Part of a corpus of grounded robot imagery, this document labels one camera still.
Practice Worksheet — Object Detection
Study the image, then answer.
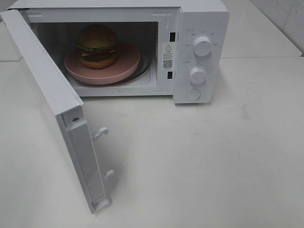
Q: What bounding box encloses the lower white timer knob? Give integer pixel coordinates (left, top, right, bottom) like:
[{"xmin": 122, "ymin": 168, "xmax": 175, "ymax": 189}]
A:
[{"xmin": 189, "ymin": 67, "xmax": 207, "ymax": 85}]

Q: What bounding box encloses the glass microwave turntable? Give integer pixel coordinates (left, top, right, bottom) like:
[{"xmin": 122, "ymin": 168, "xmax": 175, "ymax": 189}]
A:
[{"xmin": 113, "ymin": 55, "xmax": 152, "ymax": 85}]

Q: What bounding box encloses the upper white power knob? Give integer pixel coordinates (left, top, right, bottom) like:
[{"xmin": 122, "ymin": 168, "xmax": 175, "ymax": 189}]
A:
[{"xmin": 193, "ymin": 35, "xmax": 213, "ymax": 57}]

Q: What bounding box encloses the white microwave door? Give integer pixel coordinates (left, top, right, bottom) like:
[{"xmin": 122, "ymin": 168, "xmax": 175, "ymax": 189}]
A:
[{"xmin": 1, "ymin": 9, "xmax": 114, "ymax": 214}]

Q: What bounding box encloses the pink round plate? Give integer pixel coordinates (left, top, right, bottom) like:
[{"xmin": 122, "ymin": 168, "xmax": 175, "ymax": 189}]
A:
[{"xmin": 64, "ymin": 42, "xmax": 140, "ymax": 85}]

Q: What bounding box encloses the burger with lettuce and cheese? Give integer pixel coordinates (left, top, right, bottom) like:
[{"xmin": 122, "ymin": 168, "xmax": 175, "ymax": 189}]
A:
[{"xmin": 76, "ymin": 24, "xmax": 118, "ymax": 69}]

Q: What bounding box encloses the white microwave oven body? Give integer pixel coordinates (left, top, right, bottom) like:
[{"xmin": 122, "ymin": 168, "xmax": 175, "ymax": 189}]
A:
[{"xmin": 6, "ymin": 0, "xmax": 229, "ymax": 104}]

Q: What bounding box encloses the round white door button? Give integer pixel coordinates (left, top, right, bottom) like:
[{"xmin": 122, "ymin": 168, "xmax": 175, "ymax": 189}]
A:
[{"xmin": 186, "ymin": 89, "xmax": 201, "ymax": 100}]

